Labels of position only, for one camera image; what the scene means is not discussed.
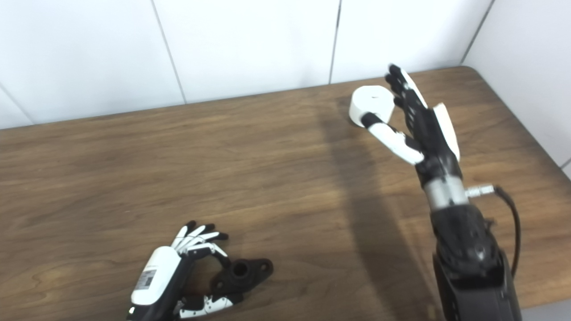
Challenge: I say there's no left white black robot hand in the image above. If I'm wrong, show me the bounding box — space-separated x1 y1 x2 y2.
126 221 245 321

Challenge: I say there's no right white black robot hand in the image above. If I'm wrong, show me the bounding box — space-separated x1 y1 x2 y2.
361 64 463 183

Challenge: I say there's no round white plastic piece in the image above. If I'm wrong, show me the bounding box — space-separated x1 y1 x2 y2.
349 85 395 128

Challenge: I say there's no black plastic holder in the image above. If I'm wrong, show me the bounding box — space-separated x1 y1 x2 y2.
210 258 274 297

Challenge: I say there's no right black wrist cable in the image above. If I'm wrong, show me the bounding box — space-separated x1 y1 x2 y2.
491 185 521 279

